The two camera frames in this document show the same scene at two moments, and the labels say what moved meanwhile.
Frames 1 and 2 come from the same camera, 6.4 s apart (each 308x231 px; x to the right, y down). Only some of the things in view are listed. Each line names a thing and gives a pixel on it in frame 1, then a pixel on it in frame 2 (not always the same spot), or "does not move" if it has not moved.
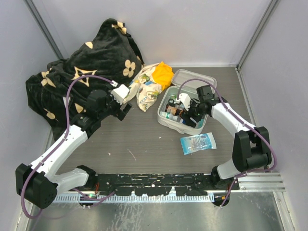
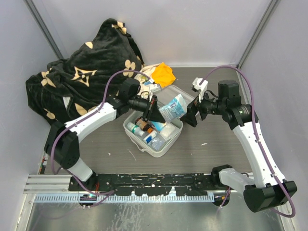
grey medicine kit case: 186,82 → 156,138
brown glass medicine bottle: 172,109 → 143,124
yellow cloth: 162,74 does not move
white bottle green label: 171,116 → 135,129
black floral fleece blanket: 111,54 does not move
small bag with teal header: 200,123 → 157,143
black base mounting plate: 155,184 does not move
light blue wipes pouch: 198,142 → 174,109
